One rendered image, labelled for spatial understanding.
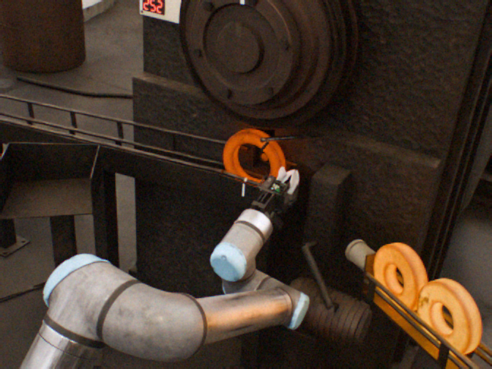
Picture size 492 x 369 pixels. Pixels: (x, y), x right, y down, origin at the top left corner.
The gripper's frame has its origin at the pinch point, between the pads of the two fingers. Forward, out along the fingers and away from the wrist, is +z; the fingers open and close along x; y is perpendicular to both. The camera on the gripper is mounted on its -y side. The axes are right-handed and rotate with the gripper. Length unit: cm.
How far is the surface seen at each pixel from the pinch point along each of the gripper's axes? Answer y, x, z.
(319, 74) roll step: 33.2, -6.0, 3.7
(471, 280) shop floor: -99, -49, 61
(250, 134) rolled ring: 9.6, 13.3, 0.8
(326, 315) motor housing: -16.9, -22.4, -26.9
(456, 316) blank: 11, -52, -31
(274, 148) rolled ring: 7.2, 5.9, 0.8
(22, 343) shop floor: -60, 75, -59
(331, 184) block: 5.9, -12.8, -3.8
